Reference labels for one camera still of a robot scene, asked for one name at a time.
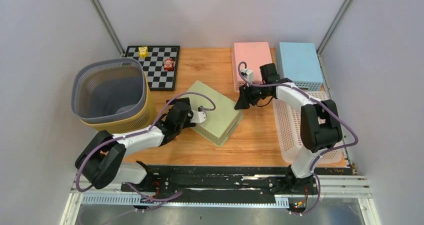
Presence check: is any large white perforated basket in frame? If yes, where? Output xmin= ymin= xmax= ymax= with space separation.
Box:
xmin=272 ymin=99 xmax=345 ymax=167

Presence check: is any yellow owl toy block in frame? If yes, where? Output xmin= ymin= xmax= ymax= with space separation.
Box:
xmin=138 ymin=46 xmax=149 ymax=58

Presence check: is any black white checkerboard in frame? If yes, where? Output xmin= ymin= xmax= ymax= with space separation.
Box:
xmin=124 ymin=45 xmax=181 ymax=91

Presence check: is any pink perforated tray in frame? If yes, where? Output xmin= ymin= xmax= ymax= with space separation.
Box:
xmin=231 ymin=41 xmax=273 ymax=93

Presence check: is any grey mesh basket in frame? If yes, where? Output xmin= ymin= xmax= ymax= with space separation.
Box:
xmin=71 ymin=57 xmax=148 ymax=124

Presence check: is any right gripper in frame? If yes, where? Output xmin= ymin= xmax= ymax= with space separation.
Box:
xmin=234 ymin=81 xmax=270 ymax=111

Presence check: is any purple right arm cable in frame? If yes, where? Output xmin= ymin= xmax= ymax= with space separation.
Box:
xmin=237 ymin=61 xmax=360 ymax=216

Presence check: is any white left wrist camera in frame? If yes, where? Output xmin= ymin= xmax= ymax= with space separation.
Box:
xmin=189 ymin=110 xmax=207 ymax=124

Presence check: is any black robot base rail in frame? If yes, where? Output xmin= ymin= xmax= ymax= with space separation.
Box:
xmin=71 ymin=164 xmax=372 ymax=214

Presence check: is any yellow ribbed bin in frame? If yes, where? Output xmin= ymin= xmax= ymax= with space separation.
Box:
xmin=79 ymin=88 xmax=158 ymax=134

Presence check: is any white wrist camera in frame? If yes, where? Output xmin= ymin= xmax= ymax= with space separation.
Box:
xmin=241 ymin=68 xmax=254 ymax=83
xmin=189 ymin=110 xmax=207 ymax=124

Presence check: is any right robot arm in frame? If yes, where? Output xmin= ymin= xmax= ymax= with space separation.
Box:
xmin=234 ymin=61 xmax=343 ymax=194

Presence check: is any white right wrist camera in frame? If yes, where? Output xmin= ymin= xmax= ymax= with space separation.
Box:
xmin=241 ymin=68 xmax=254 ymax=83

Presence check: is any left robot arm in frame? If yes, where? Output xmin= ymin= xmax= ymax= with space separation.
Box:
xmin=75 ymin=97 xmax=195 ymax=192

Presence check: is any green perforated tray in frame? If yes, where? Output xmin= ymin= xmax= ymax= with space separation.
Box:
xmin=187 ymin=80 xmax=244 ymax=147

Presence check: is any blue perforated tray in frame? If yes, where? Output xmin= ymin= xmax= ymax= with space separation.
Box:
xmin=275 ymin=42 xmax=324 ymax=91

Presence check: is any red owl toy block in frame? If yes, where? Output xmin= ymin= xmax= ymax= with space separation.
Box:
xmin=163 ymin=58 xmax=175 ymax=72

